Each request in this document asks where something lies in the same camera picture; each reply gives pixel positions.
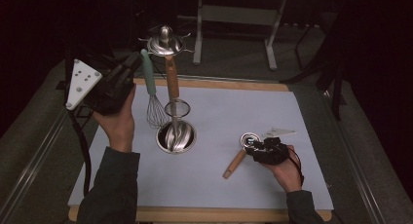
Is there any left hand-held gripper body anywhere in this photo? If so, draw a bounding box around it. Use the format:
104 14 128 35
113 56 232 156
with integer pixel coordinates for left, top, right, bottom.
65 58 135 116

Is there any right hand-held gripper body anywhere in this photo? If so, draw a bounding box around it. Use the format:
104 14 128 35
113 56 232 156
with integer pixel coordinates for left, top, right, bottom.
252 128 297 166

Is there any whisk with mint green handle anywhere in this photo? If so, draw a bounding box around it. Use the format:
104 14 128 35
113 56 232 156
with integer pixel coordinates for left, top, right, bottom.
139 48 170 130

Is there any steel ladle with wooden handle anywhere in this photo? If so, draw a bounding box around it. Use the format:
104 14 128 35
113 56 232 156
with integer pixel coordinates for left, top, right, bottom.
222 131 262 180

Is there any mesh strainer with wooden handle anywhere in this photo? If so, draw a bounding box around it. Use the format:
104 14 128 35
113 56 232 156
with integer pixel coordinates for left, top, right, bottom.
164 55 192 119

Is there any steel utensil rack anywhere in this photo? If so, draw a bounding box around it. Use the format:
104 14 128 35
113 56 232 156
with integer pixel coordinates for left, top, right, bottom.
138 24 198 154

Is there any person's left hand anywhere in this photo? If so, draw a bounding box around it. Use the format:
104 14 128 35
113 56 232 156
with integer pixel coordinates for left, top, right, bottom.
92 84 137 154

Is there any white paper sheet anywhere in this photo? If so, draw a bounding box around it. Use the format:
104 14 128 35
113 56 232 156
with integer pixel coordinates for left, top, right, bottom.
67 83 335 210

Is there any wooden table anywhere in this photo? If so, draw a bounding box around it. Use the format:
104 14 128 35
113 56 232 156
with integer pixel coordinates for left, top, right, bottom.
67 77 333 223

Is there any dark angled stand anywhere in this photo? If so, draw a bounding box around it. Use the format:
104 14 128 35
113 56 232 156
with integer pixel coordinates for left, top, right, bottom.
281 9 348 122

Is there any grey metal stand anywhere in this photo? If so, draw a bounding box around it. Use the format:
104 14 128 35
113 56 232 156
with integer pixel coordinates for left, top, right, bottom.
193 0 288 71

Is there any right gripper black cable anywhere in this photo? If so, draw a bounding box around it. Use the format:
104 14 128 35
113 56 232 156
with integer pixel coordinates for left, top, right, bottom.
286 149 306 187

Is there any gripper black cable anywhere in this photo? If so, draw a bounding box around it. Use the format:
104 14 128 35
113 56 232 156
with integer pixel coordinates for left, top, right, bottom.
67 108 93 198
286 149 306 187

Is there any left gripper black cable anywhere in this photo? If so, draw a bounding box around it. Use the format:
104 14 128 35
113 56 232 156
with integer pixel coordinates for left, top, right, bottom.
67 108 93 198

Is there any metal floor rail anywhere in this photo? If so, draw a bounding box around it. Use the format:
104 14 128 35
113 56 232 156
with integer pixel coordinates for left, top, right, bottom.
0 103 74 224
324 91 387 224

